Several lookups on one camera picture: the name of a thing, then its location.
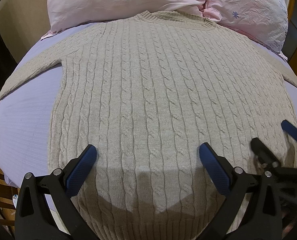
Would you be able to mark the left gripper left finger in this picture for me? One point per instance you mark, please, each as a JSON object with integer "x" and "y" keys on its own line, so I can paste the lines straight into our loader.
{"x": 33, "y": 216}

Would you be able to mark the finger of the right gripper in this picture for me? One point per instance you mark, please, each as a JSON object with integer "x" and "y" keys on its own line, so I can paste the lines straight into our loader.
{"x": 264, "y": 155}
{"x": 290, "y": 129}

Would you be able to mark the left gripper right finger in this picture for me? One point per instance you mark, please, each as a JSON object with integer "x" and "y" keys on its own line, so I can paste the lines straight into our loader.
{"x": 262, "y": 218}

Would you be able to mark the wooden chair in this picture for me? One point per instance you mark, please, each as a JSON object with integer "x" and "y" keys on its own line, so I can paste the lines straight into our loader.
{"x": 7, "y": 209}

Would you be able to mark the pink floral right pillow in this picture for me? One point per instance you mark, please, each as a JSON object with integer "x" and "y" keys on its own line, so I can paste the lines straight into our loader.
{"x": 263, "y": 21}

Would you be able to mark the pink floral pillow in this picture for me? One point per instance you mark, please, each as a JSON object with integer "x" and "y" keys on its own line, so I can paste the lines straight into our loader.
{"x": 123, "y": 0}
{"x": 263, "y": 21}

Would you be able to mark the pink floral left pillow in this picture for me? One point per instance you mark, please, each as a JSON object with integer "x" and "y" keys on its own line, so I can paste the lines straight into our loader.
{"x": 123, "y": 0}

